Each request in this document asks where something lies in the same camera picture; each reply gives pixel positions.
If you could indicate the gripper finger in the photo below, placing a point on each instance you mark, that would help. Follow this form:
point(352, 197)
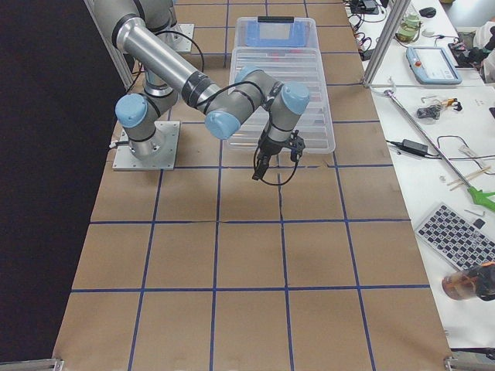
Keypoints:
point(261, 165)

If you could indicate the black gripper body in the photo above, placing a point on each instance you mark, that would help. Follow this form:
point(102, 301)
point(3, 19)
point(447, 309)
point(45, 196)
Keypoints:
point(269, 148)

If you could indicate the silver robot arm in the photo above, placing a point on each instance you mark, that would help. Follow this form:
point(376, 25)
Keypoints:
point(135, 28)

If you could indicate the clear plastic storage box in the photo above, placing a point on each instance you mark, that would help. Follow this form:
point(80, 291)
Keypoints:
point(311, 36)

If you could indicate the black power adapter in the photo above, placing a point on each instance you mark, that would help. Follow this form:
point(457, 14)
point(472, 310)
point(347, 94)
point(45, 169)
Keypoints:
point(413, 148)

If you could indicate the blue teach pendant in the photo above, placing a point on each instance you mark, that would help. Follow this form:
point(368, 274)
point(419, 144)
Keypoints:
point(432, 66)

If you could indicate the checkered calibration board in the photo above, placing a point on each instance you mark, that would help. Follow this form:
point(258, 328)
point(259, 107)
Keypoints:
point(456, 240)

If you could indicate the long metal rod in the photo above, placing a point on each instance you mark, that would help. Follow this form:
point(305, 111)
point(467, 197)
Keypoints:
point(479, 197)

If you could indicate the brown glass bottle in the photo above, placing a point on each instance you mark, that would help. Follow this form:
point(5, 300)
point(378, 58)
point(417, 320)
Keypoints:
point(475, 282)

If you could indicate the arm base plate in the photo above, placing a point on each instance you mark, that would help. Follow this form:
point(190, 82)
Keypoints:
point(178, 37)
point(157, 153)

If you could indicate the black box latch handle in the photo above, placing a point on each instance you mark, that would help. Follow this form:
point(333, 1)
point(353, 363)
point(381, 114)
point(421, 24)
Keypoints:
point(275, 19)

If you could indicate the aluminium frame post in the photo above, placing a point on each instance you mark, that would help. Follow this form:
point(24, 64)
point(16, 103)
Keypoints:
point(390, 27)

